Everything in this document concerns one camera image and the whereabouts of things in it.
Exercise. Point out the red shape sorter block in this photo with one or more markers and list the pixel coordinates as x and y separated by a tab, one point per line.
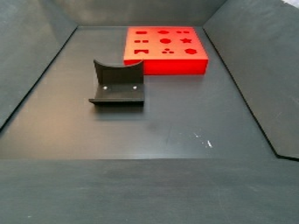
170	49

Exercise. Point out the black curved holder stand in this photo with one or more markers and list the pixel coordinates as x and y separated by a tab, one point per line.
119	78

